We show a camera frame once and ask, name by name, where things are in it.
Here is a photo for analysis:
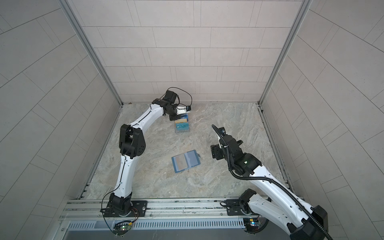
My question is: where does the blue-grey card holder wallet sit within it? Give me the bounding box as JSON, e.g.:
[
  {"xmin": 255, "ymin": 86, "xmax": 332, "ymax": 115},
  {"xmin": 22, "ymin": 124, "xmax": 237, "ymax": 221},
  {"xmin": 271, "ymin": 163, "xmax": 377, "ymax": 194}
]
[{"xmin": 172, "ymin": 150, "xmax": 201, "ymax": 173}]

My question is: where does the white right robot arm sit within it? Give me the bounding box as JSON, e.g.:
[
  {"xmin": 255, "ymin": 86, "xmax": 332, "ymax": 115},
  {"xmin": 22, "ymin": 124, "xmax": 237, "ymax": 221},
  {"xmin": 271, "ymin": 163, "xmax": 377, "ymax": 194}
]
[{"xmin": 211, "ymin": 134, "xmax": 332, "ymax": 240}]

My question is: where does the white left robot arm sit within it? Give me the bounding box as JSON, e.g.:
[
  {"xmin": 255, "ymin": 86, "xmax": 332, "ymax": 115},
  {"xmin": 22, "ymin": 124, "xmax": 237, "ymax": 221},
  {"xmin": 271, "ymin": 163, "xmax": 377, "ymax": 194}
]
[{"xmin": 101, "ymin": 90, "xmax": 191, "ymax": 217}]

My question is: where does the dark blue VIP card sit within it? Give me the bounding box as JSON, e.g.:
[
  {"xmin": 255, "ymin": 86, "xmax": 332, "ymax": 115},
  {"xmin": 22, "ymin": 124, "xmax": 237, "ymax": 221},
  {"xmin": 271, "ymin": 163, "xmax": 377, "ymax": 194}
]
[{"xmin": 180, "ymin": 114, "xmax": 189, "ymax": 120}]

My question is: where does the teal VIP card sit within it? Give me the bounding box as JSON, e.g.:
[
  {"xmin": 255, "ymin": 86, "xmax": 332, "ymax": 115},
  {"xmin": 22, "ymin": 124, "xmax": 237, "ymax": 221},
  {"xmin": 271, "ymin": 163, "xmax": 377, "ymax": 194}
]
[{"xmin": 176, "ymin": 123, "xmax": 190, "ymax": 132}]

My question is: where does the right circuit board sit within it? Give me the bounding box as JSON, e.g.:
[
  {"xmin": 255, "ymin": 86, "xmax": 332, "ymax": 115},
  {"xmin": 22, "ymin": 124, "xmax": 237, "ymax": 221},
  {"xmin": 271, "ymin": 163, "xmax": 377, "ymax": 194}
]
[{"xmin": 243, "ymin": 218, "xmax": 261, "ymax": 234}]

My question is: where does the circuit board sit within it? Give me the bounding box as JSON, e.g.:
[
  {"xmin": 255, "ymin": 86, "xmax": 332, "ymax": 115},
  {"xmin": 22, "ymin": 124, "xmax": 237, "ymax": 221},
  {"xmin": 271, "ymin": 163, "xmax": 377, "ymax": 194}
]
[
  {"xmin": 243, "ymin": 218, "xmax": 261, "ymax": 234},
  {"xmin": 113, "ymin": 221, "xmax": 133, "ymax": 236}
]

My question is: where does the white vent grille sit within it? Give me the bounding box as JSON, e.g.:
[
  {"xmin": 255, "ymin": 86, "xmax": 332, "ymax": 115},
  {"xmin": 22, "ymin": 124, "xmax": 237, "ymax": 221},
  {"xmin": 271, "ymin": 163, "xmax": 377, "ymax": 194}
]
[{"xmin": 68, "ymin": 218, "xmax": 245, "ymax": 231}]

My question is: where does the left circuit board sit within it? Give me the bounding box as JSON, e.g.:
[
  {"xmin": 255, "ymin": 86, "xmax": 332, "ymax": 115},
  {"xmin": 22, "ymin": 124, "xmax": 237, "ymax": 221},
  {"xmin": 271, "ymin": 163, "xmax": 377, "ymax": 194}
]
[{"xmin": 113, "ymin": 221, "xmax": 133, "ymax": 236}]

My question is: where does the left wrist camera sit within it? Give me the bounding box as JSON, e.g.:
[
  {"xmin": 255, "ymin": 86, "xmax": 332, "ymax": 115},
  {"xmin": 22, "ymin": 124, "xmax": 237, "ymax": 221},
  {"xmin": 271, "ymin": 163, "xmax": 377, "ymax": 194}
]
[{"xmin": 176, "ymin": 106, "xmax": 191, "ymax": 115}]

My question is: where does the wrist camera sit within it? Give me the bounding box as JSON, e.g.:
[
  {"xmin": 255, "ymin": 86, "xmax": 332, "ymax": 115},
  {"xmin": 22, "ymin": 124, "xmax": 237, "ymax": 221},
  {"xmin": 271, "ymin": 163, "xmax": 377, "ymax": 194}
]
[
  {"xmin": 216, "ymin": 127, "xmax": 227, "ymax": 140},
  {"xmin": 176, "ymin": 106, "xmax": 191, "ymax": 115}
]

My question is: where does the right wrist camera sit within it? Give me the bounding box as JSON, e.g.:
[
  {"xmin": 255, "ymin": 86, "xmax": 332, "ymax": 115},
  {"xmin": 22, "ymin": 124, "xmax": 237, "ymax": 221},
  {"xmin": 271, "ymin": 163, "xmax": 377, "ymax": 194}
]
[{"xmin": 216, "ymin": 127, "xmax": 227, "ymax": 140}]

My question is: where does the thin black camera cable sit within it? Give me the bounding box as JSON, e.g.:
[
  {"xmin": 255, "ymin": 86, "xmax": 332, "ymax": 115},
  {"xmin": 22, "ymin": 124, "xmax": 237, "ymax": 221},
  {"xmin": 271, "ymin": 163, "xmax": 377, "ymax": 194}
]
[{"xmin": 158, "ymin": 86, "xmax": 193, "ymax": 107}]

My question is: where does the black corrugated cable conduit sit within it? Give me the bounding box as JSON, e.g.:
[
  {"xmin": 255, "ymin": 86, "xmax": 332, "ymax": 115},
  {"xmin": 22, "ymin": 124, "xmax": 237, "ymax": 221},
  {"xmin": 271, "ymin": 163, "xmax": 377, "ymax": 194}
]
[{"xmin": 211, "ymin": 124, "xmax": 334, "ymax": 240}]

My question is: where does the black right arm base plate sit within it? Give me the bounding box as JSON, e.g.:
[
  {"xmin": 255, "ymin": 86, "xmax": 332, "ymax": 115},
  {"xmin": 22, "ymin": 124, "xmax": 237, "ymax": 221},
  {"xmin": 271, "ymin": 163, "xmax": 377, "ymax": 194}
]
[{"xmin": 220, "ymin": 199, "xmax": 258, "ymax": 216}]

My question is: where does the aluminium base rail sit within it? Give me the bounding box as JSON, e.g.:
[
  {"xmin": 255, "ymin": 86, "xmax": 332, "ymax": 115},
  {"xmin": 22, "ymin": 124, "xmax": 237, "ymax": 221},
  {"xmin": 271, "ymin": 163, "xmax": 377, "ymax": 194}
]
[{"xmin": 59, "ymin": 198, "xmax": 258, "ymax": 221}]

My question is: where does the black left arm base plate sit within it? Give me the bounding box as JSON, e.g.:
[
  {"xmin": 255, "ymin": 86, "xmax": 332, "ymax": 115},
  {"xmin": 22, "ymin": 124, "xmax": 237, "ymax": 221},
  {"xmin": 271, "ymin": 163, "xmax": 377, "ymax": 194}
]
[{"xmin": 103, "ymin": 201, "xmax": 148, "ymax": 218}]

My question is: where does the left aluminium corner post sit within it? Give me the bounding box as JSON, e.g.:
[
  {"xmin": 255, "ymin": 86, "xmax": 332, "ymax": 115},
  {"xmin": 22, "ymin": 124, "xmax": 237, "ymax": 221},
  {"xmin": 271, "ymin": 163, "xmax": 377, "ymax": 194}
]
[{"xmin": 58, "ymin": 0, "xmax": 123, "ymax": 107}]

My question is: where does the aluminium corner post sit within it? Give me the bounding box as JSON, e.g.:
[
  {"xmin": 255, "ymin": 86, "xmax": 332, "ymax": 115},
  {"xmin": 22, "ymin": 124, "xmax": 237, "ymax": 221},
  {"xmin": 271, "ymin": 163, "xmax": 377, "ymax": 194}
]
[
  {"xmin": 58, "ymin": 0, "xmax": 123, "ymax": 107},
  {"xmin": 259, "ymin": 0, "xmax": 312, "ymax": 106}
]

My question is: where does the right aluminium corner post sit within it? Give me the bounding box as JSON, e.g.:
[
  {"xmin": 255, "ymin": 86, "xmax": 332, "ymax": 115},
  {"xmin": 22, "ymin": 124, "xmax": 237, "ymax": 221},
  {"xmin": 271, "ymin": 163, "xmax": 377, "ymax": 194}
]
[{"xmin": 259, "ymin": 0, "xmax": 312, "ymax": 106}]

